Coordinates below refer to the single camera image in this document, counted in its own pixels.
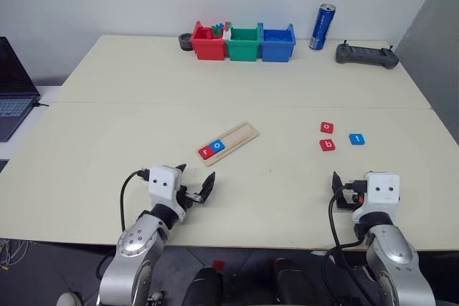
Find red letter tile r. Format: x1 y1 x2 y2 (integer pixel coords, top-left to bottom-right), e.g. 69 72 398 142
197 145 216 161

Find black round holder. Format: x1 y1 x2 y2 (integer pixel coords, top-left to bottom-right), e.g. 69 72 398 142
178 32 195 52

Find green plastic bin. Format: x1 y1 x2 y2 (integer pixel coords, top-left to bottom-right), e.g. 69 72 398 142
224 22 264 62

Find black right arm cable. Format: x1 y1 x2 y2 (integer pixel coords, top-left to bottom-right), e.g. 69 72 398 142
321 183 378 306

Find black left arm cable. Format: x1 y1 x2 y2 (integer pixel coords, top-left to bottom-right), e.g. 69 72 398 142
119 168 150 232

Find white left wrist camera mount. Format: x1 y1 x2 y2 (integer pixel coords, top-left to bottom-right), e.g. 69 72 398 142
147 166 187 224

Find dark rounded shape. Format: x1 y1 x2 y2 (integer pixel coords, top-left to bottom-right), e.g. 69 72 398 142
182 266 225 306
272 257 316 306

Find white side desk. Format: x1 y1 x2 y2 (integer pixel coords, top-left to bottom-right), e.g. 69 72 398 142
0 85 64 175

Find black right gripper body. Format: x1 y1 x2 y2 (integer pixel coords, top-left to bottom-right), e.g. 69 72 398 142
336 178 368 211

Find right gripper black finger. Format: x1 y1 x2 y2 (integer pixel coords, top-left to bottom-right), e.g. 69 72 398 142
331 171 344 198

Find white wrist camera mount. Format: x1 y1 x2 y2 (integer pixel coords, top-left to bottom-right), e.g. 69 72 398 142
147 166 187 224
351 172 401 224

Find white cables on floor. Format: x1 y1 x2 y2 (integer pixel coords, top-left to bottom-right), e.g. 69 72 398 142
0 237 29 273

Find red plastic bin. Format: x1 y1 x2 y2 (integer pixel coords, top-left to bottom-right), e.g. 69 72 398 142
190 20 227 61

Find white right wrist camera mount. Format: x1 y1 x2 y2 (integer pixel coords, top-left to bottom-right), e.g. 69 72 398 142
351 172 401 224

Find grey handheld controller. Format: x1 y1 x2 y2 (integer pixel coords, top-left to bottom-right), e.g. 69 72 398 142
335 39 400 70

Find dark open laptop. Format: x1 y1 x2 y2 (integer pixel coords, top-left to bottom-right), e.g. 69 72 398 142
0 37 42 143

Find wooden letter tray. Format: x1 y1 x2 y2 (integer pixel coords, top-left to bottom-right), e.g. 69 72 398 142
197 120 260 168

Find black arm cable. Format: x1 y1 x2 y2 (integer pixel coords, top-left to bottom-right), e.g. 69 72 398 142
321 183 378 306
119 168 150 232

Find blue drink can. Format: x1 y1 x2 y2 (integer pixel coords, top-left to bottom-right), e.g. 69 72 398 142
308 3 337 52

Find blue plastic bin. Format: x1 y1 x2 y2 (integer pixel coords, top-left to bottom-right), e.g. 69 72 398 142
260 22 298 63

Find white rounded object on floor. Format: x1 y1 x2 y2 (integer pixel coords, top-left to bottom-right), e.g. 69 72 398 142
56 291 85 306

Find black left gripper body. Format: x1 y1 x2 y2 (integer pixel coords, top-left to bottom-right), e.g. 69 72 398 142
177 185 202 213

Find small colourful toy bricks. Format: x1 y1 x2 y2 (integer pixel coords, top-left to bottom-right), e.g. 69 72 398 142
210 22 232 39

